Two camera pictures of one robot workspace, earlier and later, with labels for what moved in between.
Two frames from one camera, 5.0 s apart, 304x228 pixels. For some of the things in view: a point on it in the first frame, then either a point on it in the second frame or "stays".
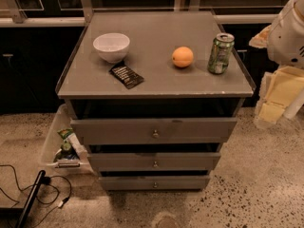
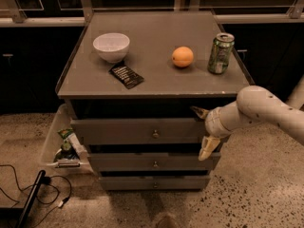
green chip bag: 65,132 stays
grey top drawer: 153,131 stays
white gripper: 286,40 to 215,123
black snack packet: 125,75 stays
